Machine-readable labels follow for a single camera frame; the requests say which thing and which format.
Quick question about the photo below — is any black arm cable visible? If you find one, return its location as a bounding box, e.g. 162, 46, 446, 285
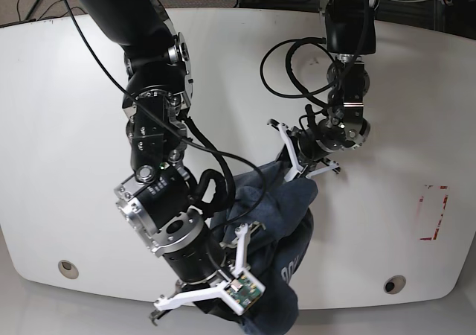
55, 0, 268, 217
259, 0, 369, 116

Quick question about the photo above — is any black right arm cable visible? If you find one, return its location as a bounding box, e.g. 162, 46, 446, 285
55, 0, 268, 217

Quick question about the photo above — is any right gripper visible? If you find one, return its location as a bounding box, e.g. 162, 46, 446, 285
148, 221, 261, 324

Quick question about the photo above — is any right table cable grommet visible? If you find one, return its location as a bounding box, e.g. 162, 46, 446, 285
383, 275, 406, 295

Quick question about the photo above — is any table cable grommet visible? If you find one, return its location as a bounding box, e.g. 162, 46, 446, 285
383, 275, 406, 295
58, 260, 79, 280

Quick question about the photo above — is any red tape rectangle marking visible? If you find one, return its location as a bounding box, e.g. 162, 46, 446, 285
416, 185, 449, 241

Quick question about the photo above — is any left table cable grommet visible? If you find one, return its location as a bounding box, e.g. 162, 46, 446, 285
58, 260, 79, 280

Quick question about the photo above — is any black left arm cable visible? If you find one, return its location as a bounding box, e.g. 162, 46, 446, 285
259, 0, 369, 116

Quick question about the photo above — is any dark blue t-shirt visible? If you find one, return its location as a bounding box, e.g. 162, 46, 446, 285
198, 162, 318, 334

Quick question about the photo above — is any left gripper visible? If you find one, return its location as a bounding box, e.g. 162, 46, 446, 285
267, 119, 341, 182

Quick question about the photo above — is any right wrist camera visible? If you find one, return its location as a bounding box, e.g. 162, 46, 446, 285
222, 269, 266, 316

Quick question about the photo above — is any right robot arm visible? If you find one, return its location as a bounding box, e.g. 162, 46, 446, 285
79, 0, 265, 322

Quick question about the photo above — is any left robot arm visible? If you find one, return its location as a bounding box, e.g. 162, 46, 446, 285
268, 0, 379, 182

